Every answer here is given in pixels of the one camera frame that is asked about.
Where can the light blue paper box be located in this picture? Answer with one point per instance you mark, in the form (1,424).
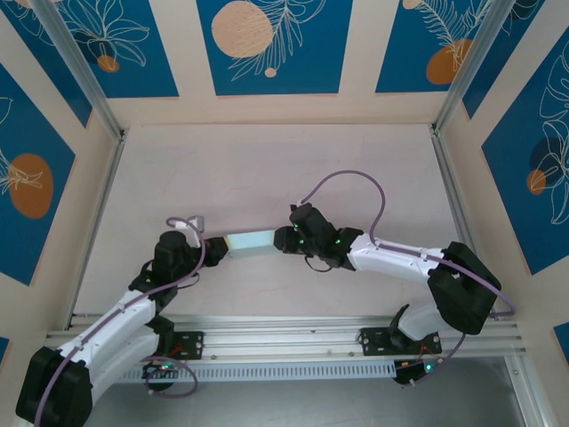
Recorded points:
(249,242)

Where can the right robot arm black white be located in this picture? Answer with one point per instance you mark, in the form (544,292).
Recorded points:
(400,260)

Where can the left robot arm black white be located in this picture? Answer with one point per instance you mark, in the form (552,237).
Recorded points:
(111,329)

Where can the left controller board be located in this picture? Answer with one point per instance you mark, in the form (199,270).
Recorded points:
(162,369)

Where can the controller board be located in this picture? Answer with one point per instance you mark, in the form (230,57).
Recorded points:
(162,369)
(422,368)

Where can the grey metal sheet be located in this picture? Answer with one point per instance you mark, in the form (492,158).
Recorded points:
(284,405)

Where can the right controller board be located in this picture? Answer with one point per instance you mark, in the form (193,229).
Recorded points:
(422,368)

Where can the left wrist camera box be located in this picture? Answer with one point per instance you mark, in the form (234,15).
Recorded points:
(196,222)

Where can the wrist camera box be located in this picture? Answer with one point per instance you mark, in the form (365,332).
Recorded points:
(196,222)
(297,205)

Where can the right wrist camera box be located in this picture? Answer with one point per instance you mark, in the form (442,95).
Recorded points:
(297,205)

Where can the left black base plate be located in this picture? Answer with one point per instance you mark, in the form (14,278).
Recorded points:
(193,344)

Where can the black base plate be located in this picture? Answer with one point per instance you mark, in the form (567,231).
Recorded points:
(375,340)
(193,344)

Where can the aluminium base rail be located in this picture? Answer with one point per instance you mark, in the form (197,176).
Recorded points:
(284,338)

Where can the aluminium side rail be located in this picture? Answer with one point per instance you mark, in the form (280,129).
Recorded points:
(449,178)
(104,191)

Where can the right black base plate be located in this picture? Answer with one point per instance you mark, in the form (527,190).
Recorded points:
(375,340)

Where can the blue floral wall panel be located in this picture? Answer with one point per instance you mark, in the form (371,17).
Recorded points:
(133,53)
(413,44)
(49,75)
(31,178)
(529,178)
(275,44)
(515,44)

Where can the aluminium corner post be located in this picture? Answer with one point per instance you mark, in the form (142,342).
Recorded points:
(80,58)
(467,66)

